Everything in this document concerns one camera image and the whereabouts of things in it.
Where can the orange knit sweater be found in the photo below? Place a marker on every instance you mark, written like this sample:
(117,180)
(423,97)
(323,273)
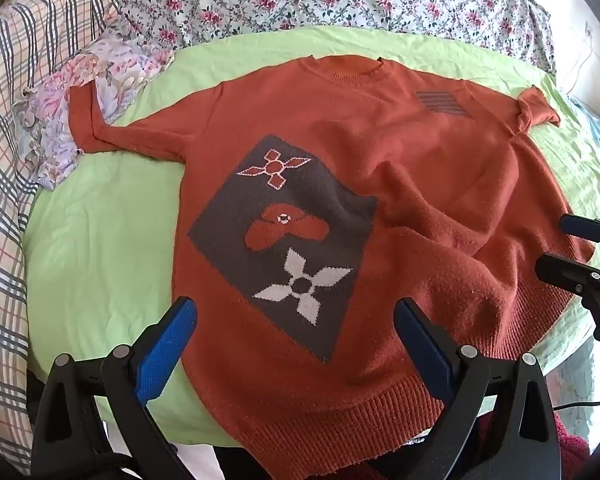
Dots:
(380,135)

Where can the pastel floral cloth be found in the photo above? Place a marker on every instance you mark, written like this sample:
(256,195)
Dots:
(55,110)

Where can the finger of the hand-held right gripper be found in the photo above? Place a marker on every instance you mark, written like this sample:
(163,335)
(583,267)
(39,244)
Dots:
(592,227)
(565,270)

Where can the plaid blanket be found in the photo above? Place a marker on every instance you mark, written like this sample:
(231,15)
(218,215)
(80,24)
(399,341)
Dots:
(5,210)

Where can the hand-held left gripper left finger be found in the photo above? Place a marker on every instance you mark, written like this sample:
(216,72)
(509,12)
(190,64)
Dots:
(172,342)

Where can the dark red cloth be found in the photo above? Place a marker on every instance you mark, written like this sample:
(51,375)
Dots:
(575,455)

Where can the light green bed sheet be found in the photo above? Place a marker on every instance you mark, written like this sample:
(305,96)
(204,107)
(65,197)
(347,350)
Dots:
(105,235)

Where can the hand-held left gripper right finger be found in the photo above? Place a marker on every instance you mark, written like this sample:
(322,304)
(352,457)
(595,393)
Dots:
(425,347)

